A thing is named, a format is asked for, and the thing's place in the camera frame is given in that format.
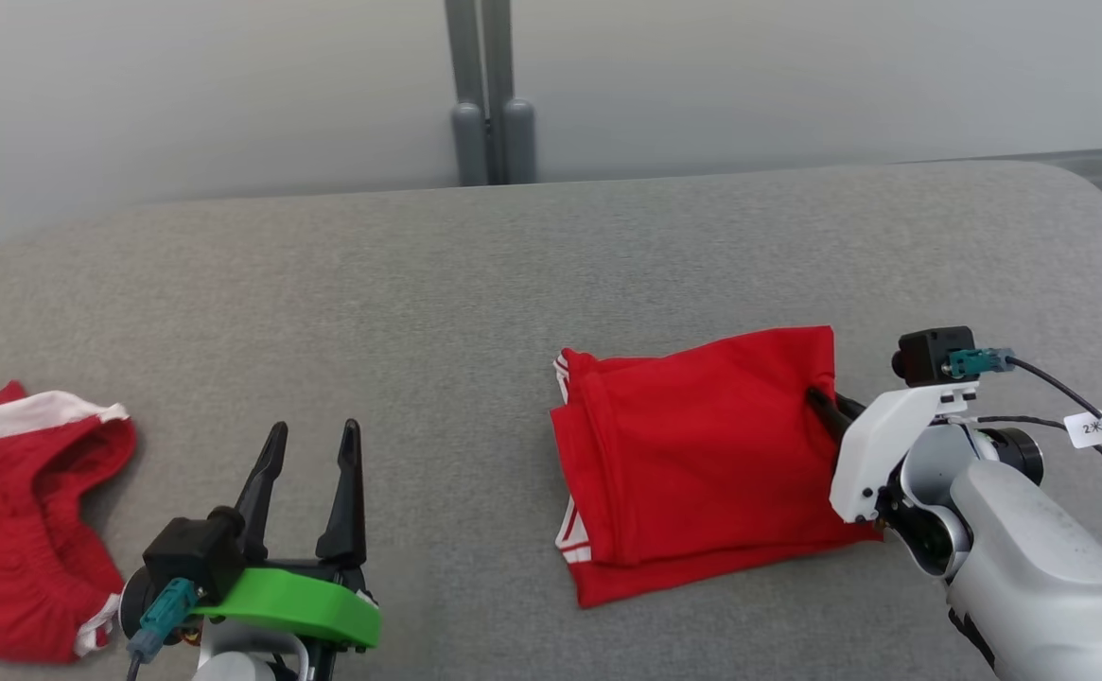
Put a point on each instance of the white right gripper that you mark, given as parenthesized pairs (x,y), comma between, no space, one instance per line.
(877,445)

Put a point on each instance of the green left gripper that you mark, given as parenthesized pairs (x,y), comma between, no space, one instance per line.
(305,601)

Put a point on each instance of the red white basketball jersey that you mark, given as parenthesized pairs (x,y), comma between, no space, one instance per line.
(702,454)

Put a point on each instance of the red shorts with white stripe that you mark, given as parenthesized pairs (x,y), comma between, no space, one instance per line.
(11,530)

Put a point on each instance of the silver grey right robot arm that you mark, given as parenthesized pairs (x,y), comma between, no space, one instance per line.
(1033,567)

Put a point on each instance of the grey fabric sofa cushion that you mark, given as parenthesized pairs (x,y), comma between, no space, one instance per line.
(418,312)

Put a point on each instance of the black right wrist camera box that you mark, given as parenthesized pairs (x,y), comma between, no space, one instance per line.
(934,355)

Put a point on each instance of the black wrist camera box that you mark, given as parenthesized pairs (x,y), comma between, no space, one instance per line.
(934,355)
(191,558)

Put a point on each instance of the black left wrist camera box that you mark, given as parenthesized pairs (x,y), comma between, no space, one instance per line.
(191,558)

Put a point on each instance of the grey metal partition post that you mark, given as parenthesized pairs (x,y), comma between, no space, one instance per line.
(513,95)
(467,95)

